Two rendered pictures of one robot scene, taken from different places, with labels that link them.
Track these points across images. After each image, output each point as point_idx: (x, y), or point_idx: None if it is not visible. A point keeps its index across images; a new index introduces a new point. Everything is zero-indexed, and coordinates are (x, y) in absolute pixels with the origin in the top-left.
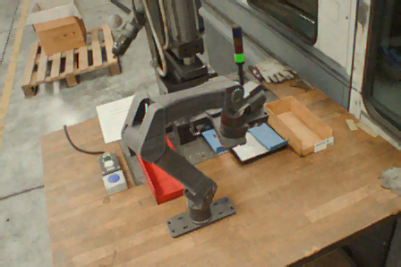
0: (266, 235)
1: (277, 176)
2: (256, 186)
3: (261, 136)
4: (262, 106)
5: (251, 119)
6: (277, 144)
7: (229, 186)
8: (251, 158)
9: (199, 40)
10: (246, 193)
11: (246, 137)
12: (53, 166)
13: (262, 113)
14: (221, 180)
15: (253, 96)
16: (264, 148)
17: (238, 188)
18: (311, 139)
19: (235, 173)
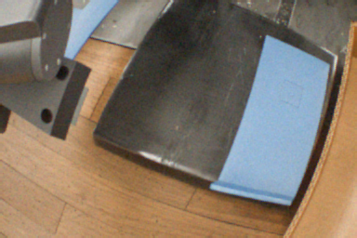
0: None
1: None
2: (53, 236)
3: (271, 101)
4: (68, 73)
5: (1, 98)
6: (236, 193)
7: (9, 168)
8: (129, 152)
9: None
10: (19, 224)
11: (231, 54)
12: None
13: (39, 105)
14: (13, 132)
15: (1, 44)
16: (220, 158)
17: (18, 194)
18: (352, 232)
19: (54, 150)
